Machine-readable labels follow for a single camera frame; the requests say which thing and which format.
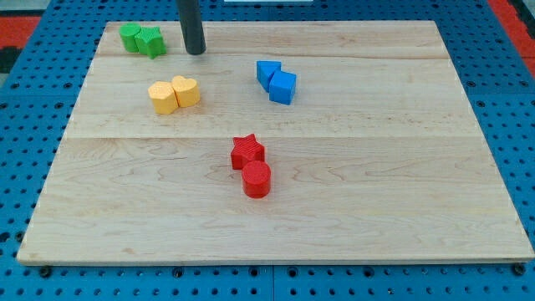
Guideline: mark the wooden board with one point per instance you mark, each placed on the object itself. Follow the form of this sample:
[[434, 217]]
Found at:
[[379, 159]]

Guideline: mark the red star block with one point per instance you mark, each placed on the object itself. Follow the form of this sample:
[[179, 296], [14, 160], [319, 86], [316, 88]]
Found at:
[[246, 149]]

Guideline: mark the red cylinder block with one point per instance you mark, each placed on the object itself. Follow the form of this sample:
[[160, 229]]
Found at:
[[256, 179]]

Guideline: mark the blue cube block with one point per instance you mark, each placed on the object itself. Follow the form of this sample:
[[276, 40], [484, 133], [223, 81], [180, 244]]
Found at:
[[282, 87]]

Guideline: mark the blue angular block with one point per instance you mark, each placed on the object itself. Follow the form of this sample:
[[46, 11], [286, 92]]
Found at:
[[265, 70]]

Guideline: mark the yellow heart block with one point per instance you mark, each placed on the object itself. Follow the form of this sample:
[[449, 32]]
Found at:
[[186, 90]]

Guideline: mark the yellow pentagon block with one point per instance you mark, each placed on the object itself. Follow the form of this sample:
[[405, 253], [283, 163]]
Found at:
[[163, 97]]

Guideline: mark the green star block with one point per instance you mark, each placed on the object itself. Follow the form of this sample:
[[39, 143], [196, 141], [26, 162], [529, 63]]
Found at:
[[150, 42]]

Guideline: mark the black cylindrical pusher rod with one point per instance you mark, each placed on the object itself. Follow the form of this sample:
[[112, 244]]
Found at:
[[191, 26]]

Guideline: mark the green cylinder block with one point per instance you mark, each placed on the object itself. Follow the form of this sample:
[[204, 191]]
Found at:
[[127, 33]]

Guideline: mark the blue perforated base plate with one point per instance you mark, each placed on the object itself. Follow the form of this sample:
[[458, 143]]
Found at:
[[40, 92]]

